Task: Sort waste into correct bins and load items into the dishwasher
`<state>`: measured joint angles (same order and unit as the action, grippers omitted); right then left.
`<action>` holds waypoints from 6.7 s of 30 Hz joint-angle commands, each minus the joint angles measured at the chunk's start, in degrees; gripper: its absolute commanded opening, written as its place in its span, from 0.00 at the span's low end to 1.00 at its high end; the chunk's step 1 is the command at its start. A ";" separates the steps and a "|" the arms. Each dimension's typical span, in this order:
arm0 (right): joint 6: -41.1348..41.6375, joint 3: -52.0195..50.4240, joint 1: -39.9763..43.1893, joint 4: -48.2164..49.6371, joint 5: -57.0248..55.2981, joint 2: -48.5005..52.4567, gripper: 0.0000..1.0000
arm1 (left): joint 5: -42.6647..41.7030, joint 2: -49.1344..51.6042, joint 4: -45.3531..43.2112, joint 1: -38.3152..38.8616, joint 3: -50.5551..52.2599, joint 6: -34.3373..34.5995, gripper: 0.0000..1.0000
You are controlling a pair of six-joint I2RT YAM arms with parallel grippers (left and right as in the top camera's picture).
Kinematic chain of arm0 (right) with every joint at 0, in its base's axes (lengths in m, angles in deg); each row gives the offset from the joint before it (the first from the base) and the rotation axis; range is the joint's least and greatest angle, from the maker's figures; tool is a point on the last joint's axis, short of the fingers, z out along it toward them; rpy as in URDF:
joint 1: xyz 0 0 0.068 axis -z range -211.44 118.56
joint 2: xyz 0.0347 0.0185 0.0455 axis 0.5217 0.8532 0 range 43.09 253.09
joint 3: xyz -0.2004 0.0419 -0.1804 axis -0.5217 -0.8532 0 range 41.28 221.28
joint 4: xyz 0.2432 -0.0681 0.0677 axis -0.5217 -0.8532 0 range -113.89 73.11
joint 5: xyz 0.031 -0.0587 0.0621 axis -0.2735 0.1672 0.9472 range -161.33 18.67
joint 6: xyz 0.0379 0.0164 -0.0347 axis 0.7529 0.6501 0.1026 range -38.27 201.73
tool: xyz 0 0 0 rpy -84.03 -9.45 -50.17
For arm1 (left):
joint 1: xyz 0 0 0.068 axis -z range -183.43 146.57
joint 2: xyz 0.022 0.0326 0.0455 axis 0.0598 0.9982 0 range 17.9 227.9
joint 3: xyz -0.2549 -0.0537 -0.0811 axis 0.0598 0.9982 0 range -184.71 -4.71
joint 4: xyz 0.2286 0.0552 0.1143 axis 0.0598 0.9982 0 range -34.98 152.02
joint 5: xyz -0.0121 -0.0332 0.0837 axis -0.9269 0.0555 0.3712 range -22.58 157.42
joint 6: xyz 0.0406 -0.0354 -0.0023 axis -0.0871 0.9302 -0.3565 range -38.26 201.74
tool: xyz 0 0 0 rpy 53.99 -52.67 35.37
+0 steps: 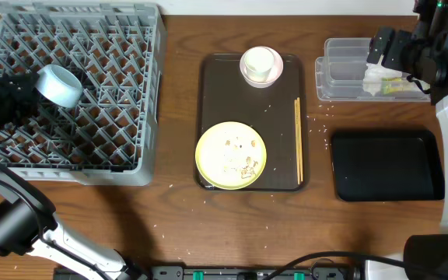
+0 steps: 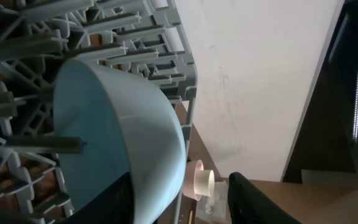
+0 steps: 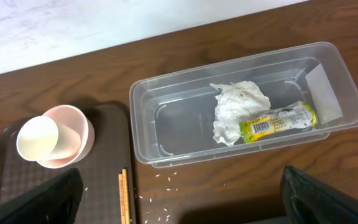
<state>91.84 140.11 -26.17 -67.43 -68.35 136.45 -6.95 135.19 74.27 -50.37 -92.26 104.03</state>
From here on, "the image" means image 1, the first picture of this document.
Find dark brown serving tray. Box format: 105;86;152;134
196;54;310;192

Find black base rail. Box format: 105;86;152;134
151;263;365;280

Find light blue bowl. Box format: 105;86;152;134
35;65;83;108

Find clear plastic bin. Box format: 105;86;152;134
315;37;430;102

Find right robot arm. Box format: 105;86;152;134
367;0;448;279

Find green snack wrapper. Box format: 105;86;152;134
380;77;415;95

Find cream plastic cup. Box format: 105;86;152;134
244;47;275;82

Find grey plastic dish rack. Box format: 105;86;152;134
0;1;167;186

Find white tissue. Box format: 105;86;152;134
362;63;402;96

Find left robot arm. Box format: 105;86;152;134
0;71;153;279

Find black tray bin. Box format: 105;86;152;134
331;129;445;202

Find yellow plate with crumbs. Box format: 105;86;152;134
194;121;268;191

